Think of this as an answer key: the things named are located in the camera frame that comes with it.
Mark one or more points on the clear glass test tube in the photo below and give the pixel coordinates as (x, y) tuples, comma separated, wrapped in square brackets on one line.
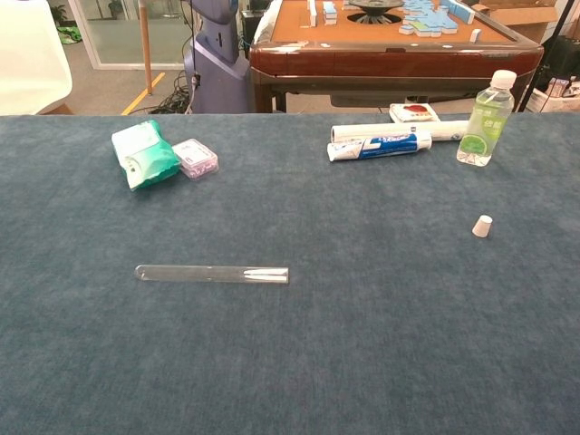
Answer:
[(204, 273)]

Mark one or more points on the small white cap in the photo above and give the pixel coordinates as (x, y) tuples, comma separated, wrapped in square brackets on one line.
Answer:
[(482, 226)]

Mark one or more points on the blue white toothpaste tube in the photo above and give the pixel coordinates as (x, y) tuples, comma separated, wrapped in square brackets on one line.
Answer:
[(385, 145)]

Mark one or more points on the small clear purple box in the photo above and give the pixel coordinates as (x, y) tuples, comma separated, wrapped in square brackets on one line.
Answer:
[(197, 158)]

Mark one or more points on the long white carton box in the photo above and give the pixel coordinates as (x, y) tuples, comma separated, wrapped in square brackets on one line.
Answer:
[(362, 130)]

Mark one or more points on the blue felt table cloth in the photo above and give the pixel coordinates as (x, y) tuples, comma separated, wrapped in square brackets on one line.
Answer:
[(317, 340)]

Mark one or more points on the blue grey machine base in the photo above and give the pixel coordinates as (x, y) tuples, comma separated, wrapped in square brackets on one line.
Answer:
[(217, 81)]

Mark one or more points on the green wet wipes pack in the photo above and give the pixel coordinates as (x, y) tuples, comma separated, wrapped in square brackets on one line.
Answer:
[(140, 154)]

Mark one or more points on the white red snack packet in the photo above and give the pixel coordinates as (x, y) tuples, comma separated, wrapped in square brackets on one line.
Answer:
[(414, 112)]

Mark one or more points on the brown mahjong table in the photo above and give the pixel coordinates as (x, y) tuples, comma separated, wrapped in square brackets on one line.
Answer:
[(385, 59)]

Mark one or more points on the clear bottle green label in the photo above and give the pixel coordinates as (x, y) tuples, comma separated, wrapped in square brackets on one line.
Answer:
[(485, 131)]

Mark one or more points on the wooden pole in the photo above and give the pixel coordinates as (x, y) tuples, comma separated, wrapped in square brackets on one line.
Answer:
[(145, 45)]

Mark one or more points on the black mahjong table centre dial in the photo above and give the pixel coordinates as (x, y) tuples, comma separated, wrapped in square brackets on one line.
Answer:
[(375, 9)]

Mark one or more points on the lone white mahjong tile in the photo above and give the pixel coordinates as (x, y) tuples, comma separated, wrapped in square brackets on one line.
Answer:
[(475, 35)]

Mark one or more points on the black tripod stand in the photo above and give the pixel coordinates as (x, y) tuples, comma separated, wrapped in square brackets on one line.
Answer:
[(527, 95)]

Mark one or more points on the brown cardboard box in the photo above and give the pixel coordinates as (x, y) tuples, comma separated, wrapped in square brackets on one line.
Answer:
[(521, 18)]

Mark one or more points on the white chair wooden legs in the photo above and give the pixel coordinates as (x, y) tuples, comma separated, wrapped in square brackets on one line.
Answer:
[(27, 59)]

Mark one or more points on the potted green plant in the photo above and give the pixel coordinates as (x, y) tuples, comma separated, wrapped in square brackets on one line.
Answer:
[(59, 13)]

